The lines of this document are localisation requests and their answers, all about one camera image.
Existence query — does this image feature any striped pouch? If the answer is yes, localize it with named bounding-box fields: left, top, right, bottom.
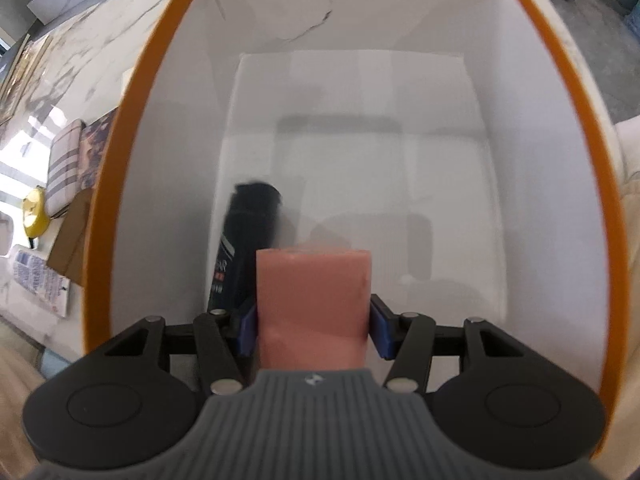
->
left=44, top=119, right=86, bottom=218

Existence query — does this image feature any cream cushion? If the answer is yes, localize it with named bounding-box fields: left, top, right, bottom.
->
left=612, top=115, right=640, bottom=480

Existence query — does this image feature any dark printed card box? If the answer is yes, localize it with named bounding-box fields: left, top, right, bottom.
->
left=75, top=110, right=118, bottom=193

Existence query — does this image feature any beige printed book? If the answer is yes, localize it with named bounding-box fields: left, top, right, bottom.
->
left=0, top=35, right=53, bottom=126

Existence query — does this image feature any black spray can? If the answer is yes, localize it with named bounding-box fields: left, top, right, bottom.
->
left=206, top=180, right=283, bottom=313

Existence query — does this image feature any orange box with white inside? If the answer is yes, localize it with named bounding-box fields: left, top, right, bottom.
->
left=80, top=0, right=632, bottom=461

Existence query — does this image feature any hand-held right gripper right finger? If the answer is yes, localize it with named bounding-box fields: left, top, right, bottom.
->
left=370, top=294, right=526, bottom=395

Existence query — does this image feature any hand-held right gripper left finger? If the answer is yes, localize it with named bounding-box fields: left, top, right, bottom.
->
left=100, top=304, right=259, bottom=396

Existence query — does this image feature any yellow object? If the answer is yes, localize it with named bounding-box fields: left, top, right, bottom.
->
left=21, top=185, right=51, bottom=238

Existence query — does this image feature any pink rectangular block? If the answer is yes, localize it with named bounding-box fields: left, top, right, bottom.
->
left=255, top=246, right=373, bottom=373

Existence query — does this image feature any white leaflet with blue print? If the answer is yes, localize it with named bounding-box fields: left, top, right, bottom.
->
left=9, top=246, right=71, bottom=318

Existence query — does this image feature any brown cardboard sheet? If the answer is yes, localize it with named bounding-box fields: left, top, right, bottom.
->
left=46, top=187, right=95, bottom=286

